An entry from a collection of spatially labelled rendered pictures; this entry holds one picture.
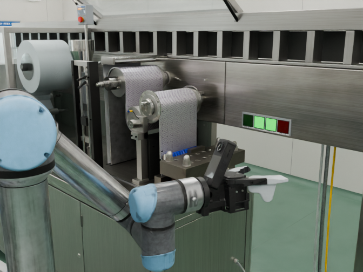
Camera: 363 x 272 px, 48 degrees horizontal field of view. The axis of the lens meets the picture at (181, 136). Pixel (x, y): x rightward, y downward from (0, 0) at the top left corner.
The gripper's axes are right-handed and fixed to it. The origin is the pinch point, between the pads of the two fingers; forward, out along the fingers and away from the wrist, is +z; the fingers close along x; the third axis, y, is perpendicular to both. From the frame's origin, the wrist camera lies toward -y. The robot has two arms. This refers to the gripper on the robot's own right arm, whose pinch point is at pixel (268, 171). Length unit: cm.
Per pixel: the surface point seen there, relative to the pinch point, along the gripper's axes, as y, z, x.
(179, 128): -3, 18, -88
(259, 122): -4, 47, -66
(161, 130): -3, 8, -85
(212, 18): -52, 38, -88
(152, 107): -14, 4, -85
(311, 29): -41, 54, -42
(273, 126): -2, 49, -60
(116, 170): 18, -6, -114
